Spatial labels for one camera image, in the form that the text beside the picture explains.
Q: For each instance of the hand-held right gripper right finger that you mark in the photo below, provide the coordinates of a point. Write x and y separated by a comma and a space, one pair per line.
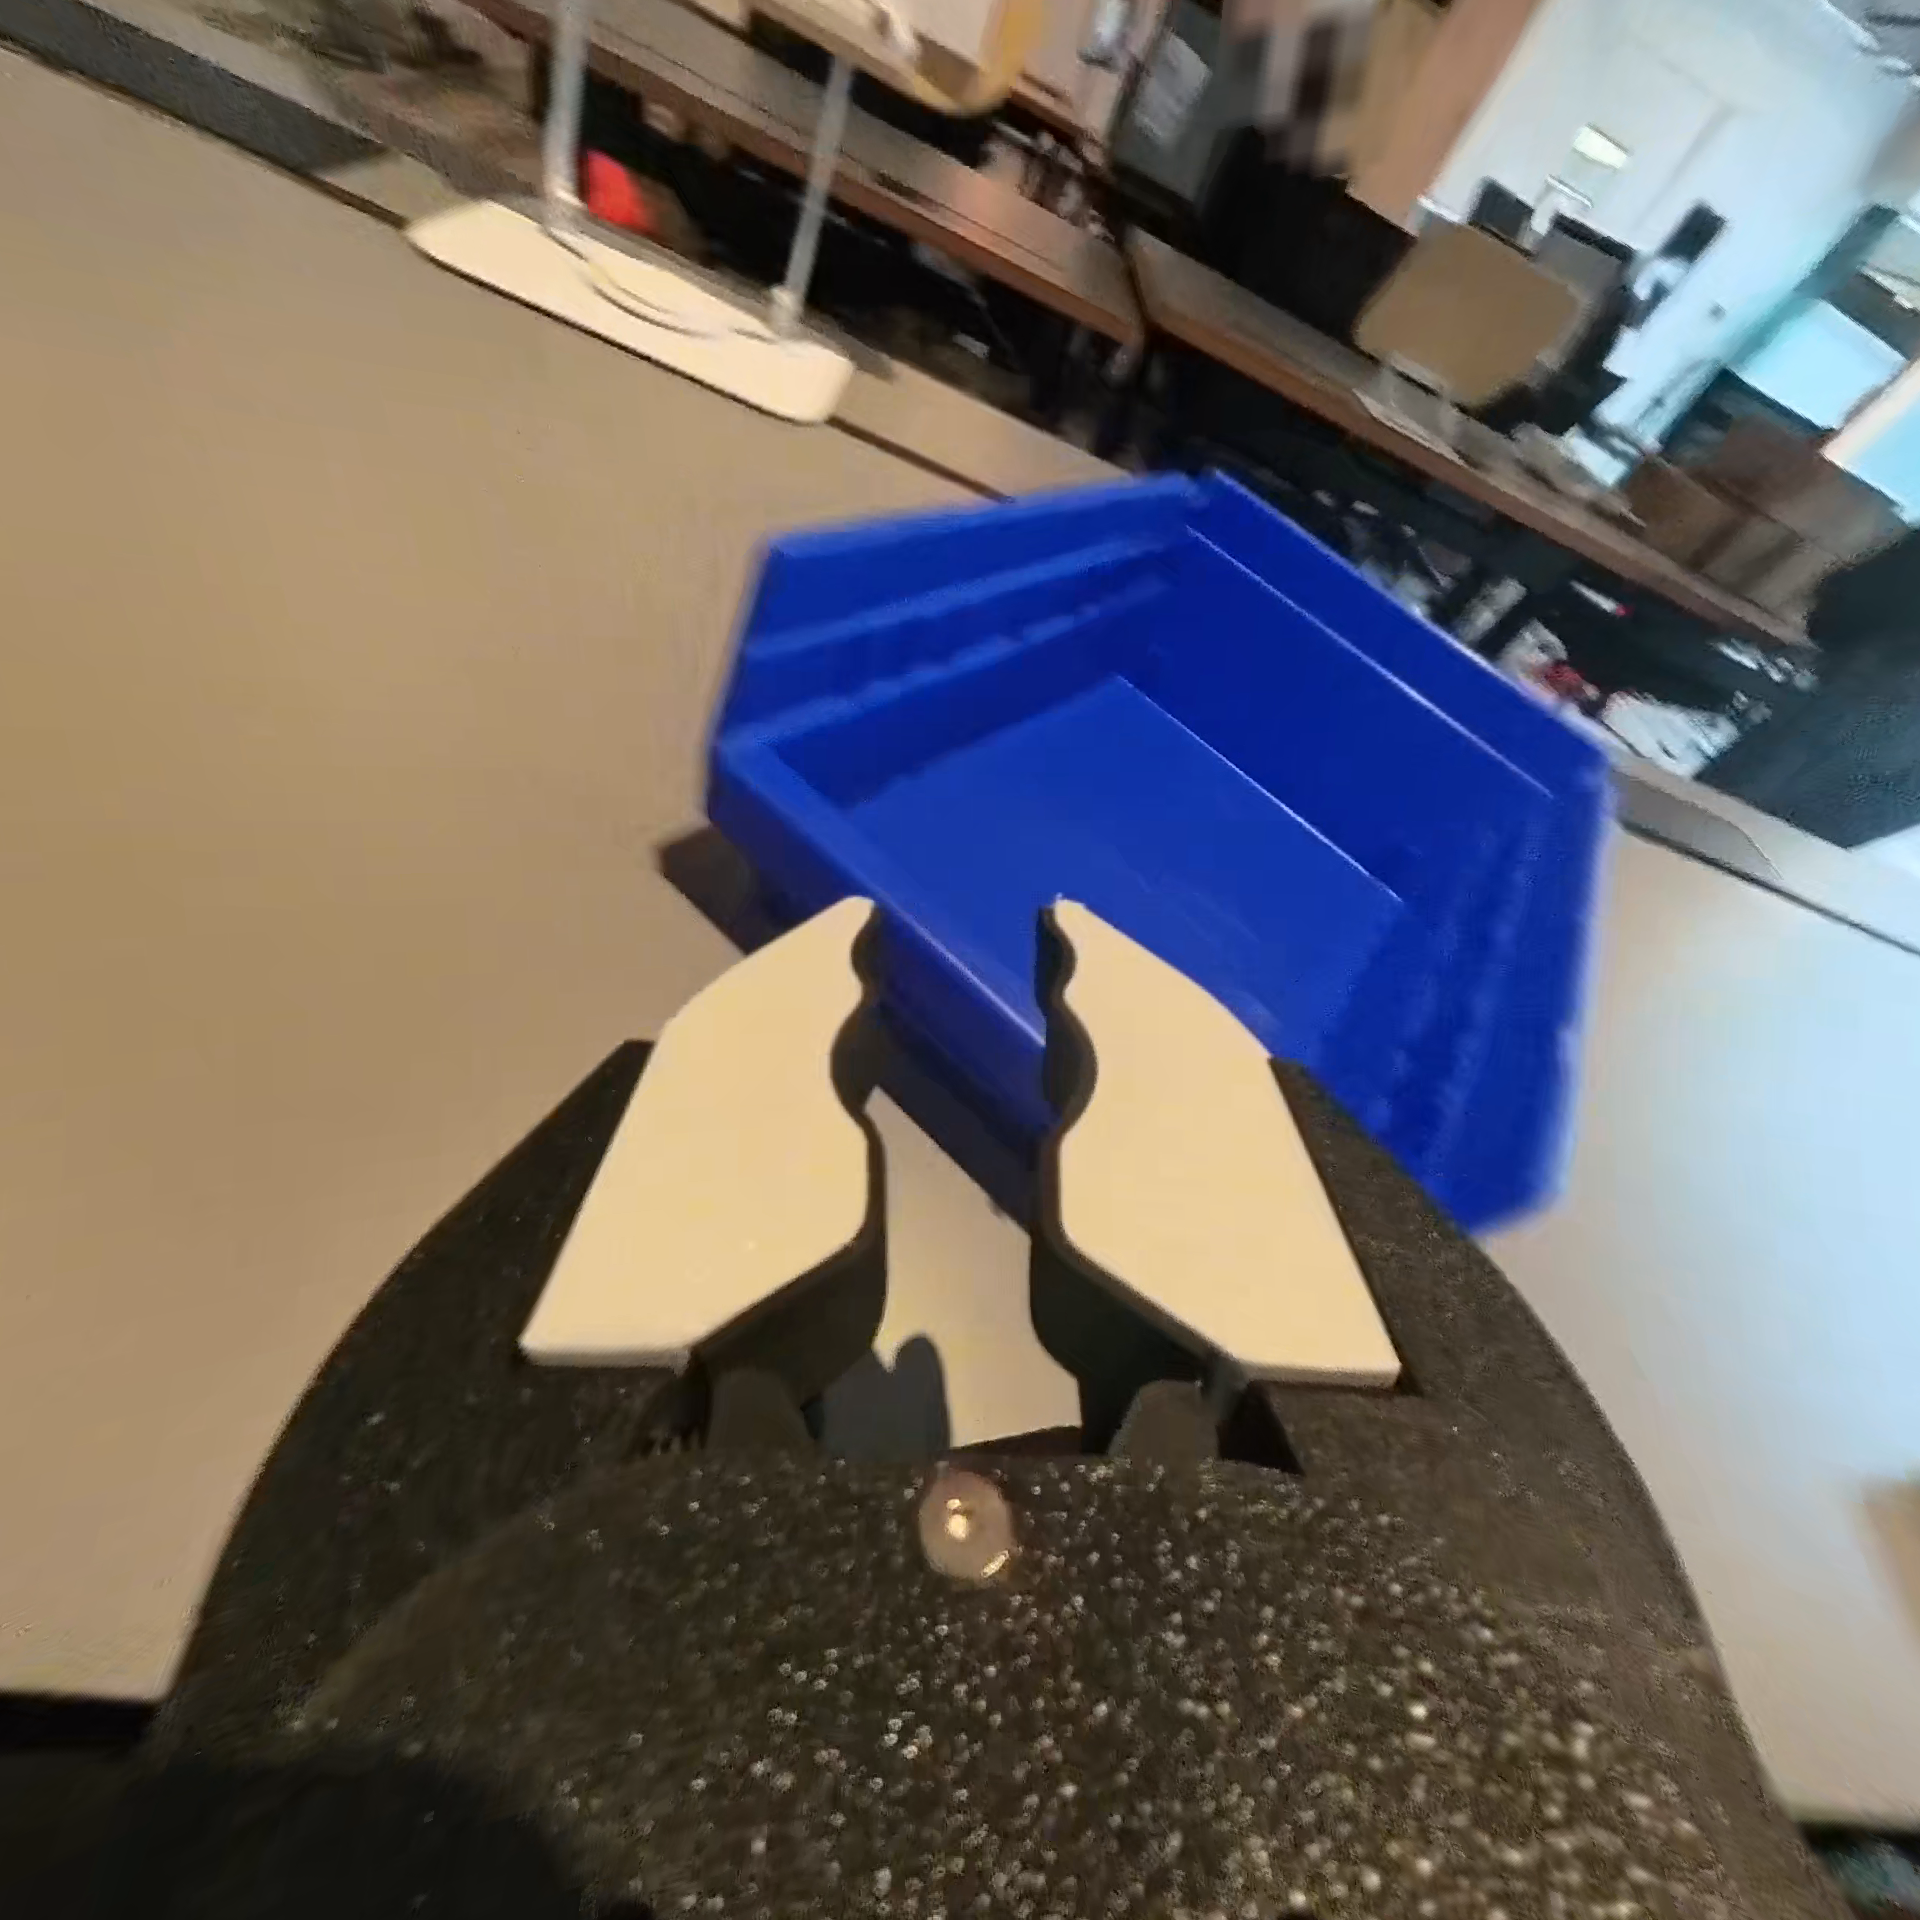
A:
1215, 1201

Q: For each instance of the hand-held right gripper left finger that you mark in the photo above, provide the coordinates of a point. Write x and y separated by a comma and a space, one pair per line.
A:
704, 1201

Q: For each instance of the blue plastic bin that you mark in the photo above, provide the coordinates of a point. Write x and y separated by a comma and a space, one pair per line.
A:
1125, 809

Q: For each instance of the long brown workbench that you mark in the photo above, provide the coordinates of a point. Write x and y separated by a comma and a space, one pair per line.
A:
1349, 375
975, 224

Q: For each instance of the white desk mat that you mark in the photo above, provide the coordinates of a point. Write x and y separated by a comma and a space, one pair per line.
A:
495, 255

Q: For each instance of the white clipboard stand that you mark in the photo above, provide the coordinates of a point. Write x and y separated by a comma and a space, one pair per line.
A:
564, 105

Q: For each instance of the black desk mat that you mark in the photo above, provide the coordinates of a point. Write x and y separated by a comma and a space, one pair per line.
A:
181, 75

